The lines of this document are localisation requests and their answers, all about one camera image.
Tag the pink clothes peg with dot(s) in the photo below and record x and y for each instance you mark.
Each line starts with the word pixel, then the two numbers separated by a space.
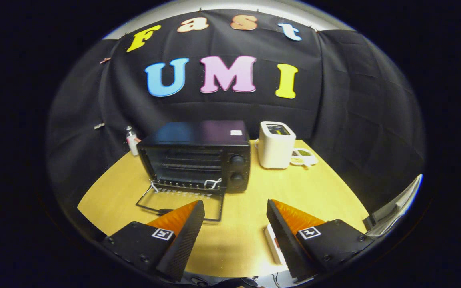
pixel 105 60

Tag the small white dish green beans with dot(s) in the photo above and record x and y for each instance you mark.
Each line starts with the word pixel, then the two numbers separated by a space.
pixel 304 156

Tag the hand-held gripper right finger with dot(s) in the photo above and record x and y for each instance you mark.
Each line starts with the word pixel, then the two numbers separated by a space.
pixel 282 236

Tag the white grey panel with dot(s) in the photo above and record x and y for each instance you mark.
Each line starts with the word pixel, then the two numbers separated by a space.
pixel 398 204

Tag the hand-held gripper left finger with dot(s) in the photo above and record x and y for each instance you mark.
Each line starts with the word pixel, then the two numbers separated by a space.
pixel 186 240

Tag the white square plate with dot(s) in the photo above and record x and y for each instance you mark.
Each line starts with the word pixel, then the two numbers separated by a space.
pixel 271 240

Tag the white toaster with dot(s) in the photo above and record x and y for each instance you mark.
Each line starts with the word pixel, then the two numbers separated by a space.
pixel 274 152

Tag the clear bottle pink label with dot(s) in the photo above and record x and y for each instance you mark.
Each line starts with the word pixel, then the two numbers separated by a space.
pixel 133 142

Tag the black toaster oven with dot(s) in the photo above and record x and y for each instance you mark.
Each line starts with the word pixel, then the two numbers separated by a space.
pixel 198 134

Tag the black backdrop cloth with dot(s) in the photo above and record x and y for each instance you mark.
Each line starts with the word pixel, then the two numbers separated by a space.
pixel 222 108

